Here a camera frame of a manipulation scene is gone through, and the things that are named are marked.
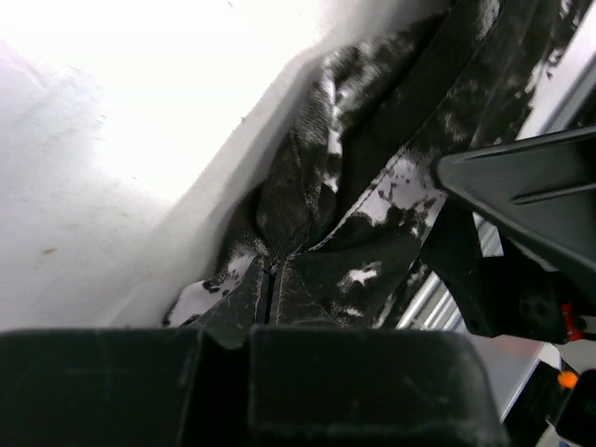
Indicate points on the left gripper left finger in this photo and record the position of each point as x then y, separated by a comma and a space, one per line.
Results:
125, 387

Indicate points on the black white splatter trousers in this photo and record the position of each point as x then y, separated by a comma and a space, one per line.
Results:
336, 226

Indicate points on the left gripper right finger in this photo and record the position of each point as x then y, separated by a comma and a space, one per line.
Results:
311, 384

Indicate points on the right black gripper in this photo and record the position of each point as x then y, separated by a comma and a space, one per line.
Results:
541, 193

